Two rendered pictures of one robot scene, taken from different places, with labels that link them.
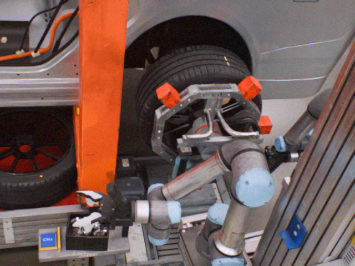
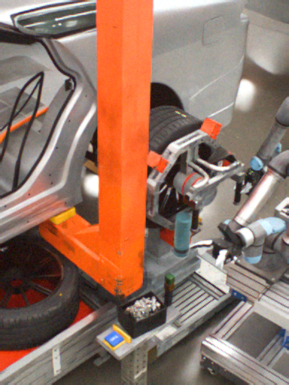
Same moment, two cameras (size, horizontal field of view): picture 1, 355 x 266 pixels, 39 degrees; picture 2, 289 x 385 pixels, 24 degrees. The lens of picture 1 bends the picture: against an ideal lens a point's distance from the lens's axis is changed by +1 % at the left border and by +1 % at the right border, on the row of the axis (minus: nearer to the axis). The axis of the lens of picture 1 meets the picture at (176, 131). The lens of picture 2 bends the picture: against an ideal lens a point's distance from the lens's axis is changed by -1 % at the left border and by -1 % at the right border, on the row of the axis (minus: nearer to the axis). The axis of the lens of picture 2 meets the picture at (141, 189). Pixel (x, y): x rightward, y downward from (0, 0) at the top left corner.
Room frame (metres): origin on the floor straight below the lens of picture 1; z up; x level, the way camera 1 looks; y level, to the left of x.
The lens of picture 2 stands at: (-0.69, 1.34, 3.01)
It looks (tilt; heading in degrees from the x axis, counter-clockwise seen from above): 37 degrees down; 335
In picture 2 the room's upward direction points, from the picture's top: 2 degrees clockwise
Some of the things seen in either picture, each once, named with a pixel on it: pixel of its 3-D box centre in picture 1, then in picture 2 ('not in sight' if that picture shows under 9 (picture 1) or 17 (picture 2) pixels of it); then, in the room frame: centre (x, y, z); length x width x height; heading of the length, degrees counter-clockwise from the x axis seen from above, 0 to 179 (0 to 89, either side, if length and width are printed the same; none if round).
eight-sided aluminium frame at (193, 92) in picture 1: (204, 128); (185, 181); (1.91, -0.14, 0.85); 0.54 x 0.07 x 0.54; 109
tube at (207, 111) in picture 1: (198, 119); (191, 170); (1.76, -0.09, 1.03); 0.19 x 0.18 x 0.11; 19
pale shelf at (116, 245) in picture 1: (84, 240); (139, 326); (1.39, 0.34, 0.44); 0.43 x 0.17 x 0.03; 109
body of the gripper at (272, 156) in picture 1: (275, 155); (254, 176); (1.80, -0.51, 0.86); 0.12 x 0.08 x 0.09; 113
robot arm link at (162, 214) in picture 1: (163, 212); (257, 231); (1.04, -0.01, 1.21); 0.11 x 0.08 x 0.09; 102
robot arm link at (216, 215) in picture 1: (220, 223); (272, 233); (1.22, -0.24, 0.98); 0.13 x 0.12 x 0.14; 12
